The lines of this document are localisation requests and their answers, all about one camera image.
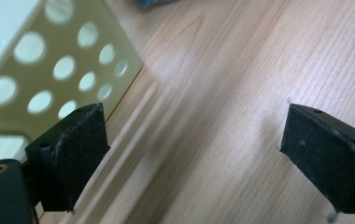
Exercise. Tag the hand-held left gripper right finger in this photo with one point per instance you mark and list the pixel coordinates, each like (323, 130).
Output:
(328, 155)

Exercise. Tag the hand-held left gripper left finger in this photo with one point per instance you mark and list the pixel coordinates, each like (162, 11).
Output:
(73, 155)

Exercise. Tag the pale green plastic basket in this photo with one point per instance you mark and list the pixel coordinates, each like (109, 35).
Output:
(57, 40)

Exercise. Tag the blue plaid shirt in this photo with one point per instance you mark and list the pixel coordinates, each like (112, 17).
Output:
(153, 2)

